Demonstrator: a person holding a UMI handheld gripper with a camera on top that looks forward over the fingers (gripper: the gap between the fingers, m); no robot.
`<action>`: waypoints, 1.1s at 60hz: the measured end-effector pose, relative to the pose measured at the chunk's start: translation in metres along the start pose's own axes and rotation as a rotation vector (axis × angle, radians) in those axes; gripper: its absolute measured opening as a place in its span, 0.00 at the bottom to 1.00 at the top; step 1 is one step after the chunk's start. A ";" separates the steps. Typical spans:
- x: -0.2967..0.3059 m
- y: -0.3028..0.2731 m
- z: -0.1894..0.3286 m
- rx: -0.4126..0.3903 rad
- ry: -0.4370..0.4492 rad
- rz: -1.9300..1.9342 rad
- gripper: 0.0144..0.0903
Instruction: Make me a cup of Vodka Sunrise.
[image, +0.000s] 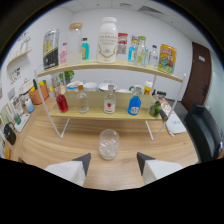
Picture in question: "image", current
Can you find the clear bottle green cap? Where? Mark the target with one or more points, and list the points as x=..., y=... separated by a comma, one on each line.
x=142, y=53

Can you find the brown door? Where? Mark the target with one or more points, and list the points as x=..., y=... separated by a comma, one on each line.
x=198, y=76

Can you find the two-tier wooden shelf rack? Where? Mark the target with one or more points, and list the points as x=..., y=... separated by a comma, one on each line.
x=106, y=65

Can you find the white green mug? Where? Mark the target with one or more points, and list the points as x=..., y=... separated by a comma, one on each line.
x=132, y=88

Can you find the small teal bottle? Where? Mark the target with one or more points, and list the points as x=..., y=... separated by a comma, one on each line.
x=85, y=50

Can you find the green lime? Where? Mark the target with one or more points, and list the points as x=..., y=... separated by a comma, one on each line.
x=158, y=106
x=152, y=111

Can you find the clear bottle blue cap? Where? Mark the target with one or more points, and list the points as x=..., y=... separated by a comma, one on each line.
x=153, y=58

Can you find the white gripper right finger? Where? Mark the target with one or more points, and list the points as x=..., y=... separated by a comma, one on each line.
x=156, y=168

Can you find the small pink bottle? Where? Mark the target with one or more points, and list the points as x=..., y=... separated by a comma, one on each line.
x=63, y=56

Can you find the clear bottle red label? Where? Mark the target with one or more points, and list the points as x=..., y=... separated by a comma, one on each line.
x=109, y=104

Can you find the light blue bottle yellow cap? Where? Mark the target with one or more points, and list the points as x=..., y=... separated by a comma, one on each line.
x=132, y=51

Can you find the white book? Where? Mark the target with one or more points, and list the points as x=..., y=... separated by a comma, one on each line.
x=176, y=126

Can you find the yellow drink can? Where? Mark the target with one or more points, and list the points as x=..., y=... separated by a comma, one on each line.
x=167, y=59

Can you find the white tray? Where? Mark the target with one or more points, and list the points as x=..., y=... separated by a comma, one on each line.
x=22, y=123

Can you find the glass bottle cork lid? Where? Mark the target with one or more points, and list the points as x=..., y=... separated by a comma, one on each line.
x=74, y=46

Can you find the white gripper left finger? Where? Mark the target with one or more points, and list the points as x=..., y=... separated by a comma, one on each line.
x=68, y=170

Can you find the large white bottle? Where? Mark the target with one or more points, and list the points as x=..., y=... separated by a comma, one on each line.
x=107, y=43

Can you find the black chair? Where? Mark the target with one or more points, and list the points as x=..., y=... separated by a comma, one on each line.
x=201, y=131

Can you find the blue liquid bottle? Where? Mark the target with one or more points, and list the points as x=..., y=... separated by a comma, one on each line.
x=134, y=106

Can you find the blue print bowl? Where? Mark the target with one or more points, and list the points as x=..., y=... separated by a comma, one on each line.
x=73, y=87

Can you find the clear glass with ice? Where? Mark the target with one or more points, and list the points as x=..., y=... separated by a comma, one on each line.
x=108, y=145

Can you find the wooden wall shelf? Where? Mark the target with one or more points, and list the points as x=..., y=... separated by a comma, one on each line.
x=19, y=56

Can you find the small red liquid bottle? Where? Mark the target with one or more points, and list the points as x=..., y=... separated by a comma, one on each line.
x=62, y=103

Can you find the potted green plant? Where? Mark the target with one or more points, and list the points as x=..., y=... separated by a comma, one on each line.
x=68, y=76

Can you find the orange pot with utensils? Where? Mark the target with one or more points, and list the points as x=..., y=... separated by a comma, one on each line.
x=38, y=95

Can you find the pale blue squat bottle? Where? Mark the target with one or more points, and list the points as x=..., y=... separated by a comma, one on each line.
x=29, y=106

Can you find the red white wall poster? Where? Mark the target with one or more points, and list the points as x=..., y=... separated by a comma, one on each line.
x=122, y=43

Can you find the white bottle red cap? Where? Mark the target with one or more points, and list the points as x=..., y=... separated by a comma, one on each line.
x=148, y=88

